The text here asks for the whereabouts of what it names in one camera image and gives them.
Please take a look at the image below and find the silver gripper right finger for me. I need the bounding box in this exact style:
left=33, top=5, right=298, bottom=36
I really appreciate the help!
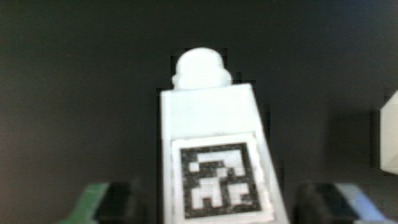
left=296, top=183, right=392, bottom=224

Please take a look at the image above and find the white square table top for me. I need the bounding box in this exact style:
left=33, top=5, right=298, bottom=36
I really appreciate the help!
left=381, top=90, right=398, bottom=175

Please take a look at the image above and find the white table leg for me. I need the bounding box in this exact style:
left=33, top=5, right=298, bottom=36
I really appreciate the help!
left=163, top=48, right=290, bottom=224

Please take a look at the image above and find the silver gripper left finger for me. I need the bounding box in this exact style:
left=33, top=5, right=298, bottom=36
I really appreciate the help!
left=68, top=182, right=143, bottom=224

